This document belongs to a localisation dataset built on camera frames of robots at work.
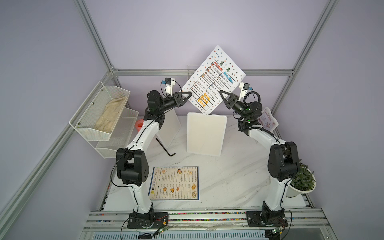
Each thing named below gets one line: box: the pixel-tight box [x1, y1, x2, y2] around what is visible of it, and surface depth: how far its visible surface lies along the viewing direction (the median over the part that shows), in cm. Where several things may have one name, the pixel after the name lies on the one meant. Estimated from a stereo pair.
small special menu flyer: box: [257, 107, 279, 131], surface depth 97 cm
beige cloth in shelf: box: [93, 96, 128, 133], surface depth 81 cm
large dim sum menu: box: [148, 166, 200, 201], surface depth 88 cm
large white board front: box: [186, 112, 228, 157], surface depth 90 cm
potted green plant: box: [285, 160, 316, 197], surface depth 72 cm
